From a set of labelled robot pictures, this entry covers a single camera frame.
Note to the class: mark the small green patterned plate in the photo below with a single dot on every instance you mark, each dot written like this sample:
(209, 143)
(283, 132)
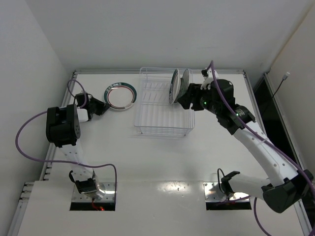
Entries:
(181, 92)

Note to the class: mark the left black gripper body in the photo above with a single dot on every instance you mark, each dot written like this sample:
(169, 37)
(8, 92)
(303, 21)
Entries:
(97, 106)

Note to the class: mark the metal base plate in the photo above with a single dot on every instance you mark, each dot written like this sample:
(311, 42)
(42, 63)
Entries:
(106, 194)
(214, 195)

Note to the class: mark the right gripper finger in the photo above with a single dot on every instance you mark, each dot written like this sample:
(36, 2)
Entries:
(191, 91)
(185, 101)

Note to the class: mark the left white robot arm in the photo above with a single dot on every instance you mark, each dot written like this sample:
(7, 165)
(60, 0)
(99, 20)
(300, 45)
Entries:
(63, 130)

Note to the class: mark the green red rimmed plate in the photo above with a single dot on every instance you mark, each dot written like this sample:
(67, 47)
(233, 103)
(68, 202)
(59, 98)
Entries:
(174, 86)
(120, 96)

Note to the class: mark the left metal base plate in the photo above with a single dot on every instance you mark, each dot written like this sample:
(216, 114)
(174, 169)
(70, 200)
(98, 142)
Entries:
(106, 194)

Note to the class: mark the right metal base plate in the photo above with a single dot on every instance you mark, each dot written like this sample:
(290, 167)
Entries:
(214, 195)

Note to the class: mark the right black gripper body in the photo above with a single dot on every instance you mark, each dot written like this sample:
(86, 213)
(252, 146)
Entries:
(192, 96)

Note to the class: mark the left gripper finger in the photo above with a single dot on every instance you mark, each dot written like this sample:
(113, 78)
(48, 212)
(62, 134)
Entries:
(100, 110)
(97, 103)

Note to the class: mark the white plate grey rim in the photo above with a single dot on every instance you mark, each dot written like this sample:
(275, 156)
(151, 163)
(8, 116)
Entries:
(185, 80)

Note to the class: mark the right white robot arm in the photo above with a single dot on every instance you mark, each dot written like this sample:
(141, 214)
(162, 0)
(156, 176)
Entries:
(286, 182)

